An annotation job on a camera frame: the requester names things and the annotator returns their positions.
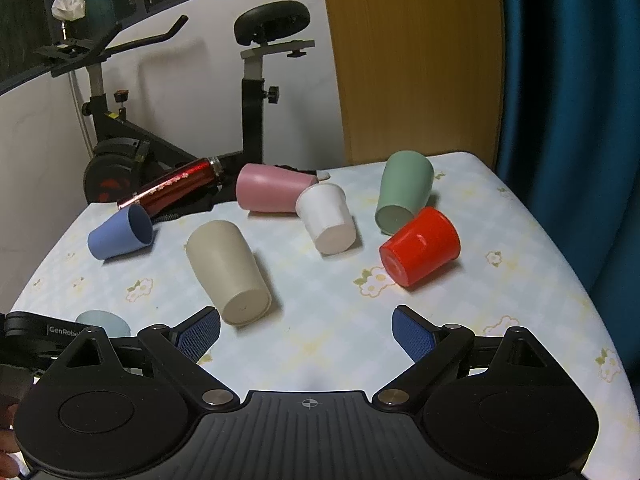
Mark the white small cup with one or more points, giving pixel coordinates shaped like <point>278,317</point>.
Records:
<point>323,209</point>

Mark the person's hand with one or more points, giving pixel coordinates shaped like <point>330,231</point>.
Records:
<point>8,446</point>

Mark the floral patterned bed sheet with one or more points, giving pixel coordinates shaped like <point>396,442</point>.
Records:
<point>328,327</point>

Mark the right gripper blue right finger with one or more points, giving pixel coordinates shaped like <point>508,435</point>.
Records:
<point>421,339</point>

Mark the pink cup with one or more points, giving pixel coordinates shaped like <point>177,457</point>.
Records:
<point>270,189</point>

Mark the beige tall cup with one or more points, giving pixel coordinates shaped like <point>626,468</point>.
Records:
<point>227,270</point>

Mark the red plastic cup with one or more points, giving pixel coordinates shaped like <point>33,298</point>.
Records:
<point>421,247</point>

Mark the green tall cup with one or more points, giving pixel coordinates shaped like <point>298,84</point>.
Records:
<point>406,186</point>

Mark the red metallic bottle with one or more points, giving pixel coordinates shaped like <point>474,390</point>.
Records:
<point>167,189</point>

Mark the wooden wardrobe panel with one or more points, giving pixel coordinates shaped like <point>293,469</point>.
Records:
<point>421,75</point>

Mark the translucent teal glass cup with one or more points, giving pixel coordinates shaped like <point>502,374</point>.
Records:
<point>114,326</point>

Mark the blue cup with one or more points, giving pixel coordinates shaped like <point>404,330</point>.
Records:
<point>127,230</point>

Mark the white crumpled cloth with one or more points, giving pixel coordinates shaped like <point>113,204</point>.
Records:
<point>68,10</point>

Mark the black exercise bike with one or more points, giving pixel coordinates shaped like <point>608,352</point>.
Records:
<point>127,156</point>

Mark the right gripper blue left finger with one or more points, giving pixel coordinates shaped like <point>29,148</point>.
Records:
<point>186,342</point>

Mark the teal curtain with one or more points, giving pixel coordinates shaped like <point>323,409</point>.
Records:
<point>569,144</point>

